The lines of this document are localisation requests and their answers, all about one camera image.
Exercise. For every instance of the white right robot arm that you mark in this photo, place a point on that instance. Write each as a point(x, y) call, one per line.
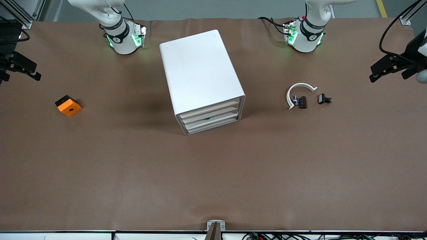
point(123, 40)

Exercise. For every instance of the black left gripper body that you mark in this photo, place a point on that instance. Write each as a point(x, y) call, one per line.
point(411, 54)

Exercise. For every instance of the white table edge rail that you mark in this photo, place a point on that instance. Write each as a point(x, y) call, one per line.
point(66, 235)

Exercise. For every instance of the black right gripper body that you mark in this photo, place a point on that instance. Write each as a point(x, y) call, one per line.
point(6, 57)

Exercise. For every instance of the orange and black block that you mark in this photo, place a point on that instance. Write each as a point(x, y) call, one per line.
point(69, 106)

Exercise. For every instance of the brown table cover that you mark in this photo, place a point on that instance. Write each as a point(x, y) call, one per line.
point(213, 186)

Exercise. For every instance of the small brown electronic component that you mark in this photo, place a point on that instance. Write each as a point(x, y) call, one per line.
point(301, 102)

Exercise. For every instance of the metal table edge bracket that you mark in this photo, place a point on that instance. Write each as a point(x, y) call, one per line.
point(216, 226)

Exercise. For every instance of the small black electronic component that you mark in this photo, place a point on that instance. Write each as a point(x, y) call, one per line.
point(323, 99)

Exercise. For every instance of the aluminium frame post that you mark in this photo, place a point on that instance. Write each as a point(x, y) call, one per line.
point(406, 19)
point(20, 13)

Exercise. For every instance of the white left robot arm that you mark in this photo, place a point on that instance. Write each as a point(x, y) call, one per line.
point(308, 36)

